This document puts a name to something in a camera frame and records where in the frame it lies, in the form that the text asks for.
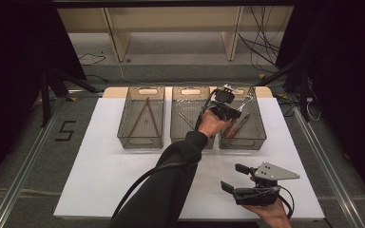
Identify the knife with wooden handle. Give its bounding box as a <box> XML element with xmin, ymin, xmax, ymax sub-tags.
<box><xmin>227</xmin><ymin>111</ymin><xmax>251</xmax><ymax>139</ymax></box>

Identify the hand-held gripper black cable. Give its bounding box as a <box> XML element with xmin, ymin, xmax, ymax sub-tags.
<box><xmin>110</xmin><ymin>88</ymin><xmax>221</xmax><ymax>221</ymax></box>
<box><xmin>277</xmin><ymin>185</ymin><xmax>296</xmax><ymax>220</ymax></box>

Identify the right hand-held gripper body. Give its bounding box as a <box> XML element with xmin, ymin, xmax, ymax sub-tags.
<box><xmin>234</xmin><ymin>161</ymin><xmax>300</xmax><ymax>207</ymax></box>

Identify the grey translucent plastic bin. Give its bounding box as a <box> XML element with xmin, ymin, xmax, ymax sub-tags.
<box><xmin>169</xmin><ymin>85</ymin><xmax>217</xmax><ymax>151</ymax></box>
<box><xmin>216</xmin><ymin>85</ymin><xmax>268</xmax><ymax>151</ymax></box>
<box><xmin>117</xmin><ymin>85</ymin><xmax>166</xmax><ymax>150</ymax></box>

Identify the right hand-held gripper black cable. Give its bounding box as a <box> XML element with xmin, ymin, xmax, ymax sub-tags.
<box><xmin>277</xmin><ymin>185</ymin><xmax>296</xmax><ymax>220</ymax></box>

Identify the brown chopstick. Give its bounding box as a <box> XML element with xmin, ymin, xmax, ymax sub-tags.
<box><xmin>128</xmin><ymin>96</ymin><xmax>150</xmax><ymax>138</ymax></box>
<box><xmin>145</xmin><ymin>100</ymin><xmax>162</xmax><ymax>138</ymax></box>

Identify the white table cover sheet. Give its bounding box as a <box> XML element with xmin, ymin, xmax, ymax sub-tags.
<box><xmin>53</xmin><ymin>96</ymin><xmax>326</xmax><ymax>221</ymax></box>

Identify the light wooden shelf unit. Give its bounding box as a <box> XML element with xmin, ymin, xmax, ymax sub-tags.
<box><xmin>56</xmin><ymin>6</ymin><xmax>294</xmax><ymax>63</ymax></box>

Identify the fork with wooden handle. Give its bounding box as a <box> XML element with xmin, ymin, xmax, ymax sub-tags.
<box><xmin>222</xmin><ymin>93</ymin><xmax>256</xmax><ymax>137</ymax></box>

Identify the bundle of black cables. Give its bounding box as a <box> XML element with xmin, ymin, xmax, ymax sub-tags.
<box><xmin>237</xmin><ymin>6</ymin><xmax>282</xmax><ymax>74</ymax></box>

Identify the left hand-held gripper black cable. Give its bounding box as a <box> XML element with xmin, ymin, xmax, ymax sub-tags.
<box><xmin>110</xmin><ymin>88</ymin><xmax>221</xmax><ymax>221</ymax></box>

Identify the black curtain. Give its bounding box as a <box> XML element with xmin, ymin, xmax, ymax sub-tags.
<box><xmin>0</xmin><ymin>0</ymin><xmax>87</xmax><ymax>195</ymax></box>
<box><xmin>277</xmin><ymin>0</ymin><xmax>365</xmax><ymax>203</ymax></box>

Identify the aluminium floor rail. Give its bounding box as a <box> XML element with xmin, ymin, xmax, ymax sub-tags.
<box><xmin>0</xmin><ymin>94</ymin><xmax>68</xmax><ymax>228</ymax></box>
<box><xmin>293</xmin><ymin>105</ymin><xmax>365</xmax><ymax>228</ymax></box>

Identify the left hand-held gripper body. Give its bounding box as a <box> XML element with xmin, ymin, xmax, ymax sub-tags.
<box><xmin>207</xmin><ymin>84</ymin><xmax>238</xmax><ymax>121</ymax></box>

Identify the thin black floor cable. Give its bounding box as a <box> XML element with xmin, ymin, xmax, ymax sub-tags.
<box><xmin>78</xmin><ymin>51</ymin><xmax>108</xmax><ymax>83</ymax></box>

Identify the person's left hand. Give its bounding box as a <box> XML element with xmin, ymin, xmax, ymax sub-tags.
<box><xmin>198</xmin><ymin>108</ymin><xmax>233</xmax><ymax>139</ymax></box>

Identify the black metal stand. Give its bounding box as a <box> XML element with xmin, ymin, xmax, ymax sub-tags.
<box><xmin>255</xmin><ymin>58</ymin><xmax>312</xmax><ymax>124</ymax></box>
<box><xmin>39</xmin><ymin>66</ymin><xmax>104</xmax><ymax>128</ymax></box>

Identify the metal spoon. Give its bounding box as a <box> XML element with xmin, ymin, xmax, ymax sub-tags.
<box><xmin>177</xmin><ymin>110</ymin><xmax>196</xmax><ymax>131</ymax></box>

